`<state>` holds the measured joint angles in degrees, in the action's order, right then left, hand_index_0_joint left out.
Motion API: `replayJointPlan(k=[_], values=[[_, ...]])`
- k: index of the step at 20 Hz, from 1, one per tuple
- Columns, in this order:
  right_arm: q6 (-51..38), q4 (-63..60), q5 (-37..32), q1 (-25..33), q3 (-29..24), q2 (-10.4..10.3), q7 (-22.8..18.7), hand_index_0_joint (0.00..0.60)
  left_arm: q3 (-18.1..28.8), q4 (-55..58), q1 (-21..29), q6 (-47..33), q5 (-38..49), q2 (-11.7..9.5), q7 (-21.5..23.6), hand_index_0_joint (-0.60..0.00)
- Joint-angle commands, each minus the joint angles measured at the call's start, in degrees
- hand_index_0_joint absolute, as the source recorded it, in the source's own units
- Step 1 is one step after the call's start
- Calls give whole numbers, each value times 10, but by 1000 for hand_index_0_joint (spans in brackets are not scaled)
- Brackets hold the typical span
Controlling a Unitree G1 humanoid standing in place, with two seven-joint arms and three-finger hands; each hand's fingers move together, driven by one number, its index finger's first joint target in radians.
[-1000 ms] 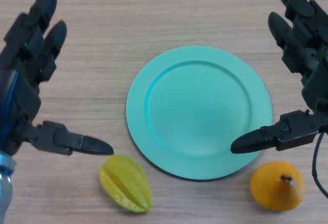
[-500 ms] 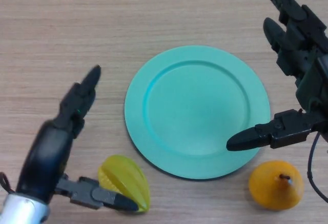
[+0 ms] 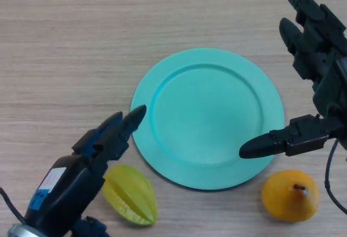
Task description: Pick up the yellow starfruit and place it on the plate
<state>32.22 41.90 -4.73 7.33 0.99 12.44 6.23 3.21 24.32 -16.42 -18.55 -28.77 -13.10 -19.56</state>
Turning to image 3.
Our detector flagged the orange pear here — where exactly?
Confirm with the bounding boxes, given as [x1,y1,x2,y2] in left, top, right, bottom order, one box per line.
[261,169,320,223]

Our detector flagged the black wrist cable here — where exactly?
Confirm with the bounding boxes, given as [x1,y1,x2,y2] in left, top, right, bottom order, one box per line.
[324,138,347,213]
[0,187,28,226]

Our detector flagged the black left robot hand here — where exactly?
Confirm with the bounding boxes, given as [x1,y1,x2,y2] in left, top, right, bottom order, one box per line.
[24,104,147,237]

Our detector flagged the green round plate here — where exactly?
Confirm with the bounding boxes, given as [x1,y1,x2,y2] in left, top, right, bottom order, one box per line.
[130,47,285,191]

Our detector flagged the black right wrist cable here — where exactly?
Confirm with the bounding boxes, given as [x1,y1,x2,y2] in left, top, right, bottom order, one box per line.
[324,138,347,213]

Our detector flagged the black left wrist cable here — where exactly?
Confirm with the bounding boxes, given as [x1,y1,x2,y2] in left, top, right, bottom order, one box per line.
[0,187,28,226]

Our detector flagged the yellow starfruit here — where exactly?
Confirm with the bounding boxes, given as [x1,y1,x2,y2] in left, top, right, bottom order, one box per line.
[101,164,158,226]

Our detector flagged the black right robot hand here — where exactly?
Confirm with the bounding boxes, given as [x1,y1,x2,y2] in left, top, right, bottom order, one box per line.
[239,0,347,159]

